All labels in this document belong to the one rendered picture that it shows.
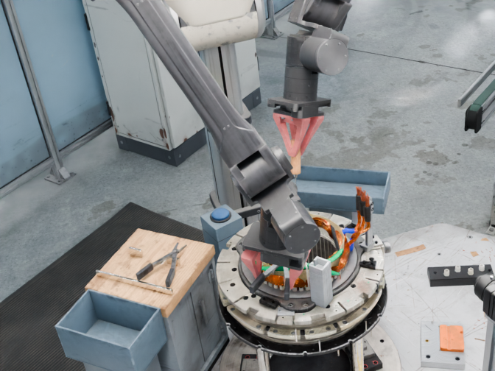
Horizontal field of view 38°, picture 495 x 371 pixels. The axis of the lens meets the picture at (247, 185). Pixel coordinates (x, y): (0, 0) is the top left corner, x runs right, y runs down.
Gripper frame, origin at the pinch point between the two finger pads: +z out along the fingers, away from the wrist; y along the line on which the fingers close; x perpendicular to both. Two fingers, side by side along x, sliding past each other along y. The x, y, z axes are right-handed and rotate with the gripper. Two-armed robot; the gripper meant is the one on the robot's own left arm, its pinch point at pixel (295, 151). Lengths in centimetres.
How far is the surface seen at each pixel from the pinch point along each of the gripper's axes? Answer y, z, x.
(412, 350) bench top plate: 35, 47, -10
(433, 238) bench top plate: 69, 33, 5
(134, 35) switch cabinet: 128, -1, 197
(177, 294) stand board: -8.9, 30.9, 19.0
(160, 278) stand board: -8.2, 29.7, 24.9
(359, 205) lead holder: 11.1, 10.3, -7.2
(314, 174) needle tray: 37.9, 14.9, 22.3
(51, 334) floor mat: 48, 109, 149
